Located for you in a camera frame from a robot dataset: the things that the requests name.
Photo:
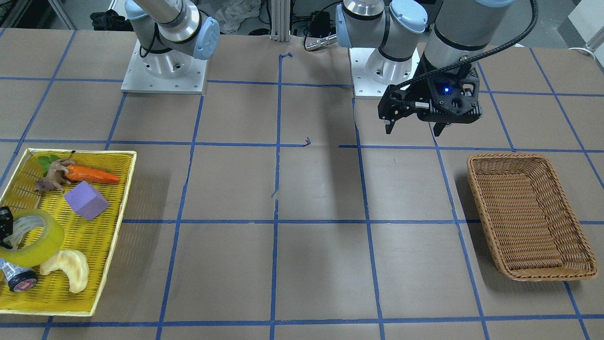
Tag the green toy leaf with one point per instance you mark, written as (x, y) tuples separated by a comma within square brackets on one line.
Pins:
[(45, 161)]

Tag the yellow plastic tray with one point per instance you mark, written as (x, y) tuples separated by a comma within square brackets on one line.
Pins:
[(96, 239)]

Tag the small silver black can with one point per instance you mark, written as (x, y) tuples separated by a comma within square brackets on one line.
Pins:
[(19, 279)]

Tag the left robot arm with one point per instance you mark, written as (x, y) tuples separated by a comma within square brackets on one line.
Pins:
[(462, 30)]

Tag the aluminium frame post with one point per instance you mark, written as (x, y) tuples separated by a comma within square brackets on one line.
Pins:
[(280, 19)]

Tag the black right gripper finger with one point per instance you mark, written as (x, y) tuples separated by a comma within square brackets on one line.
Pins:
[(6, 227)]

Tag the pale croissant toy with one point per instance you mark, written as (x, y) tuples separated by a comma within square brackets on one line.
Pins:
[(73, 264)]

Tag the purple foam block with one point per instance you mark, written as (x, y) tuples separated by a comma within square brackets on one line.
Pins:
[(86, 201)]

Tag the orange toy carrot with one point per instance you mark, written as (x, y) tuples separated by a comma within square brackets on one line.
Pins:
[(83, 173)]

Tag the brown wicker basket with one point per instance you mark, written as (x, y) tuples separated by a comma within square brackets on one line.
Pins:
[(530, 227)]

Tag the brown toy animal figure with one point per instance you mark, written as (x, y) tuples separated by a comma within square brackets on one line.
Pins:
[(56, 176)]

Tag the yellow tape roll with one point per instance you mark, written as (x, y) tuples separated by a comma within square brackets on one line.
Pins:
[(44, 247)]

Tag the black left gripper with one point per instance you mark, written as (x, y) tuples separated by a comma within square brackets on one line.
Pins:
[(421, 88)]

